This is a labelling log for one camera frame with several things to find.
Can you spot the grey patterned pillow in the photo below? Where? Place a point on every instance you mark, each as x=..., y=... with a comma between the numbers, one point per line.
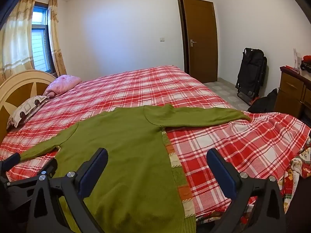
x=26, y=111

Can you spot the white card on dresser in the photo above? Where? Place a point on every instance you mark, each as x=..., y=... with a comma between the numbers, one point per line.
x=297, y=59

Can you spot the pink pillow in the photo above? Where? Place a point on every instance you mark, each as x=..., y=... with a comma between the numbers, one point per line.
x=61, y=85

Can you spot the red plaid bed cover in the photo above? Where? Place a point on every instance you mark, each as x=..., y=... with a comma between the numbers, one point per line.
x=262, y=145

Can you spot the beige curtain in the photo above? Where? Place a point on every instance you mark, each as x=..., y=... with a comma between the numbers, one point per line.
x=16, y=47
x=52, y=23

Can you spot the brown wooden door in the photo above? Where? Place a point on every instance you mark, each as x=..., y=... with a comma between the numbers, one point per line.
x=200, y=41

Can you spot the green striped knit sweater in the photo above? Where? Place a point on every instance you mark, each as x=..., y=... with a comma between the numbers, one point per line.
x=143, y=188

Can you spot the cream wooden headboard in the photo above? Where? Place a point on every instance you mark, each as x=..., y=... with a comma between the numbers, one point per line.
x=17, y=89

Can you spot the brown wooden dresser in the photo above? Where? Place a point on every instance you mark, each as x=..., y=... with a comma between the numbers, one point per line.
x=294, y=94

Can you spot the christmas pattern blanket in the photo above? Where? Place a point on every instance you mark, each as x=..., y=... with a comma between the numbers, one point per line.
x=299, y=166

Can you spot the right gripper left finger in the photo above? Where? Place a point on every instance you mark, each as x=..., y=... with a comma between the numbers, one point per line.
x=74, y=187

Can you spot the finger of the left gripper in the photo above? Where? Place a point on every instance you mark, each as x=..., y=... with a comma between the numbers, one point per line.
x=10, y=162

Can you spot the window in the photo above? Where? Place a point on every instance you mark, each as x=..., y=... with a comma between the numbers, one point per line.
x=42, y=55

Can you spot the black bag on floor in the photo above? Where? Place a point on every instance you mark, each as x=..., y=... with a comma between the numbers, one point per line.
x=264, y=104

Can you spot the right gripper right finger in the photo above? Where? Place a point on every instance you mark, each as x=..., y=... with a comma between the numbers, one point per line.
x=256, y=204

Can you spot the left beige curtain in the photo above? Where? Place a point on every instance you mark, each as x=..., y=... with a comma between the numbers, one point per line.
x=16, y=47

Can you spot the right beige curtain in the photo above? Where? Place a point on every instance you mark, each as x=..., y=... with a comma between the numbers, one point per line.
x=52, y=23

